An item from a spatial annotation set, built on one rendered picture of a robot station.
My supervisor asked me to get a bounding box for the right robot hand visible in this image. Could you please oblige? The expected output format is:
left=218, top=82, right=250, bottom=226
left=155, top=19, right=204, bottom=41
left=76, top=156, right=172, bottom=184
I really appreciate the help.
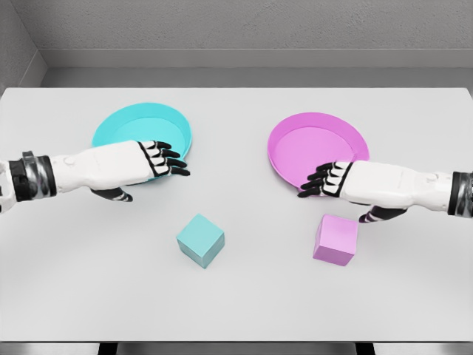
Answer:
left=297, top=160, right=409, bottom=224

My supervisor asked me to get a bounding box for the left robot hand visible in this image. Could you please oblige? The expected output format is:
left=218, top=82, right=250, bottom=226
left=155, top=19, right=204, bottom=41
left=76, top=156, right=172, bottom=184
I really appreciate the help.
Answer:
left=85, top=139, right=191, bottom=203

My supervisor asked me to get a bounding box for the cyan plate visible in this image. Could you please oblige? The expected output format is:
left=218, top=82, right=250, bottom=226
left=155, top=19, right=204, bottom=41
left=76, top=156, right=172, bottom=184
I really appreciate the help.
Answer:
left=91, top=102, right=194, bottom=183

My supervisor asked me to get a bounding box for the pink plate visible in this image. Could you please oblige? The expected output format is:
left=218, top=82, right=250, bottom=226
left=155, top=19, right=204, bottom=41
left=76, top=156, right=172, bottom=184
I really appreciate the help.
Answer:
left=266, top=112, right=370, bottom=192

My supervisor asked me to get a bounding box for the pink block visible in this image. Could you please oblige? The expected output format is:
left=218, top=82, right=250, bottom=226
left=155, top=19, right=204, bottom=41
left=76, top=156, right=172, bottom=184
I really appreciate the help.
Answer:
left=312, top=214, right=359, bottom=268

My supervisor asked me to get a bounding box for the cyan block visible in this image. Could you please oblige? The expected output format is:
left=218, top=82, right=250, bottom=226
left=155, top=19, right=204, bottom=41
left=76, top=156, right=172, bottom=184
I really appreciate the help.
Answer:
left=175, top=213, right=225, bottom=270

